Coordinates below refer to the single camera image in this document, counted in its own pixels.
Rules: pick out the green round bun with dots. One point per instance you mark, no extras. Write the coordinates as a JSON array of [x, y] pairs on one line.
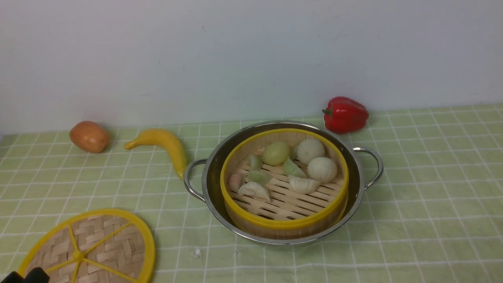
[[276, 153]]

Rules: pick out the yellow rimmed bamboo steamer basket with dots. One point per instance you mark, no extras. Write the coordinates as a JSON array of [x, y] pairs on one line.
[[288, 215]]

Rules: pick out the white dumpling centre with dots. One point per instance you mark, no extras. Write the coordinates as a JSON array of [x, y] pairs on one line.
[[303, 186]]

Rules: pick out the white round bun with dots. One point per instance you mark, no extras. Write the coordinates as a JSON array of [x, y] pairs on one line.
[[322, 169], [309, 149]]

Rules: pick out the white dumpling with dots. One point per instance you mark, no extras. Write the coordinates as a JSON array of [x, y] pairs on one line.
[[254, 189], [303, 186]]

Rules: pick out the white round bun lower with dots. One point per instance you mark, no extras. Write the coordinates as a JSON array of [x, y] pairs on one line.
[[322, 169]]

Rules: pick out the small green dumpling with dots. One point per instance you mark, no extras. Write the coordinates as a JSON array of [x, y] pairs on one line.
[[255, 162]]

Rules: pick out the red bell pepper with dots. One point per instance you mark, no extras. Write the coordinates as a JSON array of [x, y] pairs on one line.
[[344, 115]]

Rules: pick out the green dumpling centre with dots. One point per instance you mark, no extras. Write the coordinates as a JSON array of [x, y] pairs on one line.
[[291, 169]]

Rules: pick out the stainless steel two-handled pot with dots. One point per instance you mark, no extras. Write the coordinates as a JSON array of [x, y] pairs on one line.
[[202, 179]]

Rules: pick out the pink dumpling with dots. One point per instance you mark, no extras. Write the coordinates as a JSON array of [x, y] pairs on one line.
[[235, 181]]

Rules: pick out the yellow banana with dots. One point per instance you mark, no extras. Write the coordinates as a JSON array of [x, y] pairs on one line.
[[165, 139]]

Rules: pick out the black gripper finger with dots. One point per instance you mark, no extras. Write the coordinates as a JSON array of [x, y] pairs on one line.
[[13, 277]]

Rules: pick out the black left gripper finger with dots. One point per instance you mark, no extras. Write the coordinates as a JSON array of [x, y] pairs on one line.
[[37, 275]]

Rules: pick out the pale green dumpling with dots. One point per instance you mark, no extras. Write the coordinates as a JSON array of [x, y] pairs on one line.
[[257, 176]]

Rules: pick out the yellow woven bamboo steamer lid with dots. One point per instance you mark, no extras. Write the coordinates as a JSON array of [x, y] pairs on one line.
[[107, 245]]

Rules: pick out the brown potato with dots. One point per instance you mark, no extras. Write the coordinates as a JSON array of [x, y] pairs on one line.
[[89, 137]]

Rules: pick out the white round bun upper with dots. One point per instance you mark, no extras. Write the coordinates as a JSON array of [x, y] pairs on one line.
[[309, 149]]

